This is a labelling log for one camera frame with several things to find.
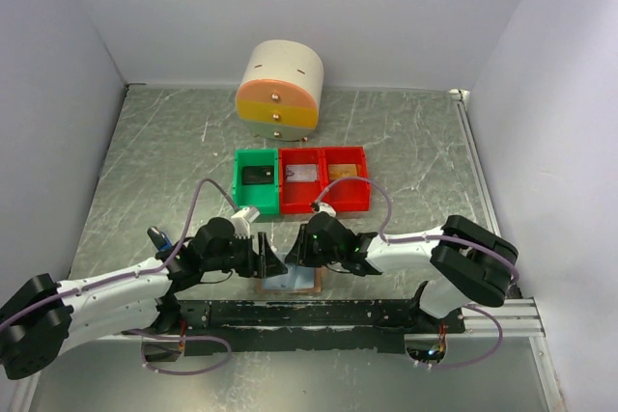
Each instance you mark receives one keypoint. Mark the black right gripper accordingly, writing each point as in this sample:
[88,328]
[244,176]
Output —
[299,254]

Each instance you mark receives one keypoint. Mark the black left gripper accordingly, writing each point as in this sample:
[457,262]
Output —
[269,263]

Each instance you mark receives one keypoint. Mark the tan leather card holder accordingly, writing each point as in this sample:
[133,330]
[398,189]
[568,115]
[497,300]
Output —
[297,280]

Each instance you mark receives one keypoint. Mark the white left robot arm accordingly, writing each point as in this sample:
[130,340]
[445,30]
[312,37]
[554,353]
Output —
[45,318]

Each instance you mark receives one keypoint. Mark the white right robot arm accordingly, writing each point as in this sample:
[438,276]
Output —
[474,265]

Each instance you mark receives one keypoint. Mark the silver purple credit card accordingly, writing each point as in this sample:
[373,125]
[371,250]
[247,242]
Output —
[301,173]

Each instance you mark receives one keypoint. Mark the black credit card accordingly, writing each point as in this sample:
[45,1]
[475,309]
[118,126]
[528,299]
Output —
[257,175]

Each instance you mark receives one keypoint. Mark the gold credit card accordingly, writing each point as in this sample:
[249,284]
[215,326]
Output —
[340,171]

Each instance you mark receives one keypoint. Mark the green plastic bin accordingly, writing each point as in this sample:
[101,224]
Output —
[264,197]

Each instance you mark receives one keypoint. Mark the middle red plastic bin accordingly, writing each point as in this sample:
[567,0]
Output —
[297,197]

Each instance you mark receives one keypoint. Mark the red plastic bin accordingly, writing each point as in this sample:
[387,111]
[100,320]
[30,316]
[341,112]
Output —
[348,194]
[297,197]

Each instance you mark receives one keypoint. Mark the right red plastic bin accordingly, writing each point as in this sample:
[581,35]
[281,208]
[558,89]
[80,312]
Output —
[348,194]

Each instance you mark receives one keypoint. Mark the blue black lighter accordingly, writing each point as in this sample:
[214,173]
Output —
[159,239]

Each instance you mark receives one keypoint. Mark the round cream drawer cabinet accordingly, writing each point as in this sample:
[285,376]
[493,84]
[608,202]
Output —
[280,93]

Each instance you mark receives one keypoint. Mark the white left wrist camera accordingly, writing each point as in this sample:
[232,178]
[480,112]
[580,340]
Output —
[243,219]

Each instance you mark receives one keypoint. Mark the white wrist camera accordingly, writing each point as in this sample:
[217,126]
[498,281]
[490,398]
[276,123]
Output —
[243,219]
[322,207]

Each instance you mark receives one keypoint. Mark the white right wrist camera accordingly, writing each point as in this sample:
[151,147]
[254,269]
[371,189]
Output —
[322,207]

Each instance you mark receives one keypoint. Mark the aluminium frame rail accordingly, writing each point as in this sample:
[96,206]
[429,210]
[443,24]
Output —
[516,317]

